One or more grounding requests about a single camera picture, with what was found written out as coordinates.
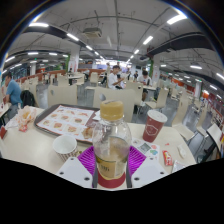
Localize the small red sauce packet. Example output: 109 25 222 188
18 123 29 133

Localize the white paper napkin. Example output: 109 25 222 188
93 110 102 122

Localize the white paper card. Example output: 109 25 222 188
3 115 20 130

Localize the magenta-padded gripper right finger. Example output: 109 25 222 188
126 145 169 189

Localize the group of ceiling lights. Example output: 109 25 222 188
4 13 224 98

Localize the beige chair with round hole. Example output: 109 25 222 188
46 83 78 108
92 87 136 124

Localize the small white wrapper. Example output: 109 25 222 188
176 143 188 159

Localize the patterned mug with gold handle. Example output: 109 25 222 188
52 134 79 163

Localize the red paper cup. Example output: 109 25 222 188
142 109 168 144

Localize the person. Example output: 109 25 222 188
137 69 153 101
2 72 24 108
107 65 125 90

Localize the group of beige chairs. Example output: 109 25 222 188
19 71 208 141

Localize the beige neighbouring table with papers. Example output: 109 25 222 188
0 103 11 118

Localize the red snack packet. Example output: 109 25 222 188
162 149 174 167

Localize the ceiling air conditioner unit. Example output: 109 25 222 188
82 27 103 38

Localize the clear plastic packet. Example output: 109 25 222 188
171 159 186 174

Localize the clear bottle with yellow cap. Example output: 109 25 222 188
92 100 133 183

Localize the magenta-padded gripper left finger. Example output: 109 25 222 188
56 145 100 189

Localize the flat round red coaster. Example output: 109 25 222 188
96 169 128 190

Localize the black backpack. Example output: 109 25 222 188
19 89 37 108

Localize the brown food tray with menu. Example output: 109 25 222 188
34 103 101 145

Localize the colourful sticker sheet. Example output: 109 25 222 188
130 137 161 160

